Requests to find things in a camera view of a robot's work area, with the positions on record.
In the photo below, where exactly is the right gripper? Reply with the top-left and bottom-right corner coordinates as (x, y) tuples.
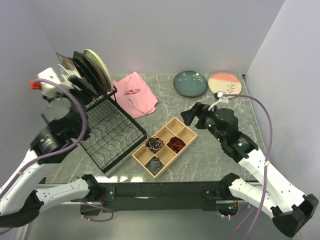
(180, 102), (226, 143)

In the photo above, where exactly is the teal glazed plate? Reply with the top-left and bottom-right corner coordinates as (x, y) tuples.
(173, 70), (208, 98)

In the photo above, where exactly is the pink and cream plate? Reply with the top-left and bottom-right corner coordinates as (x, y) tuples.
(207, 72), (242, 95)

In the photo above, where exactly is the white deep plate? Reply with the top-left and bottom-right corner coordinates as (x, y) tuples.
(54, 64), (72, 83)

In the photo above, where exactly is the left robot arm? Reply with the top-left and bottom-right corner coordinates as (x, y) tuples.
(0, 76), (102, 229)

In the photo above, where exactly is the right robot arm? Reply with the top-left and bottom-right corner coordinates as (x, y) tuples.
(180, 102), (319, 238)

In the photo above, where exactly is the black ribbed plate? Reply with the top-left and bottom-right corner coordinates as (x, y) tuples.
(72, 51), (100, 96)

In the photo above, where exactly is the brown rimmed dark plate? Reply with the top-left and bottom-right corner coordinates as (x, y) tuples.
(80, 53), (105, 95)

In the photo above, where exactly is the square patterned glass plate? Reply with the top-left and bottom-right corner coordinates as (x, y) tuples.
(55, 52), (77, 72)

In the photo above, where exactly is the pale green plate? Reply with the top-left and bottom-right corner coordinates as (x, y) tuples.
(83, 49), (114, 92)

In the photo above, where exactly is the orange and black rolled tie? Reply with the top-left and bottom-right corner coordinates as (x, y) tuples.
(167, 136), (186, 154)

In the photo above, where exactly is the pink folded cloth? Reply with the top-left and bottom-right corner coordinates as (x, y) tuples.
(113, 72), (158, 119)

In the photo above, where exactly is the floral rolled tie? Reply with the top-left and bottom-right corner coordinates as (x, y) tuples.
(145, 136), (164, 154)

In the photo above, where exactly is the wooden compartment tray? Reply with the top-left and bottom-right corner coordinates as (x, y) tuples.
(132, 117), (198, 179)

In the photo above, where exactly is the grey rolled cloth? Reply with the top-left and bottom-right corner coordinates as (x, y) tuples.
(146, 156), (163, 176)

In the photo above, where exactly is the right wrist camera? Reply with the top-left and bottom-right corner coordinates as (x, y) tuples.
(208, 91), (229, 112)

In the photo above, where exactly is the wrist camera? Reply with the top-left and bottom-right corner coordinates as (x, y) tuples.
(208, 91), (229, 112)
(29, 67), (76, 101)

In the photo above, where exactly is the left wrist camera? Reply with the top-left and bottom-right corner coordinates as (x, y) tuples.
(29, 67), (76, 101)

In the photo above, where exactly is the black wire dish rack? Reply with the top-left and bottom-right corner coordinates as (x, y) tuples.
(80, 87), (147, 174)

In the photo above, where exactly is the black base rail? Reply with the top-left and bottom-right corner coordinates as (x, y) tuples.
(80, 174), (235, 212)

